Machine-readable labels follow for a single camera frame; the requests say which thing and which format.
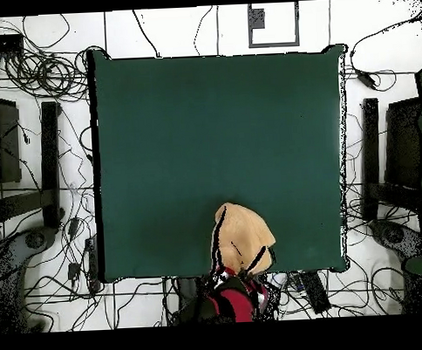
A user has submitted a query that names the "orange terry towel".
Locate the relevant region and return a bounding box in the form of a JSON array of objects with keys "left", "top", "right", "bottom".
[{"left": 207, "top": 200, "right": 278, "bottom": 279}]

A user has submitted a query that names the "black flat box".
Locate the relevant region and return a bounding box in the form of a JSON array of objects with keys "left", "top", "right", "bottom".
[{"left": 0, "top": 32, "right": 25, "bottom": 54}]

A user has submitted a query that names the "black rectangular device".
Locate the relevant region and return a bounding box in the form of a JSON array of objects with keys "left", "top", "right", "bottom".
[{"left": 298, "top": 271, "right": 332, "bottom": 315}]

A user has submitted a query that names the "black power strip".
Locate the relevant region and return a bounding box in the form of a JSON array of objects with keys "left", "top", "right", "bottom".
[{"left": 83, "top": 235, "right": 101, "bottom": 295}]

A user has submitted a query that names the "grey office chair base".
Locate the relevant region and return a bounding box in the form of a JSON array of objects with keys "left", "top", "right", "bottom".
[
  {"left": 0, "top": 224, "right": 62, "bottom": 333},
  {"left": 368, "top": 216, "right": 422, "bottom": 264}
]

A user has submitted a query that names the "dark green table cloth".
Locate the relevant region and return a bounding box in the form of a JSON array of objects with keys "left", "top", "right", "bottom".
[{"left": 86, "top": 39, "right": 357, "bottom": 284}]

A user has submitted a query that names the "dark rectangular box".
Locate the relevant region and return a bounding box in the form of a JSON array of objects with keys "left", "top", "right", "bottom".
[
  {"left": 0, "top": 93, "right": 24, "bottom": 185},
  {"left": 381, "top": 97, "right": 422, "bottom": 193}
]

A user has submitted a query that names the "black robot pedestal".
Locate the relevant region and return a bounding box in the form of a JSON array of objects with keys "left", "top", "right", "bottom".
[{"left": 174, "top": 276, "right": 208, "bottom": 326}]

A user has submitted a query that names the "black metal stand frame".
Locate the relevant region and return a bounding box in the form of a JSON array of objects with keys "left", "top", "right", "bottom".
[
  {"left": 0, "top": 100, "right": 67, "bottom": 232},
  {"left": 356, "top": 95, "right": 422, "bottom": 225}
]

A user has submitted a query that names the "black floor cable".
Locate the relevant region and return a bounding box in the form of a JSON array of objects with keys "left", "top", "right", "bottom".
[{"left": 132, "top": 8, "right": 162, "bottom": 59}]

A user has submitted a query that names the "grey square frame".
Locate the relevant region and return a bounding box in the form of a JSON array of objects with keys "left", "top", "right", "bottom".
[{"left": 246, "top": 1, "right": 302, "bottom": 49}]

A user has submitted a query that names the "coiled black cable bundle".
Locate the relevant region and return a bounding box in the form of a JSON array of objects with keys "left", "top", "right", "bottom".
[{"left": 2, "top": 45, "right": 90, "bottom": 105}]

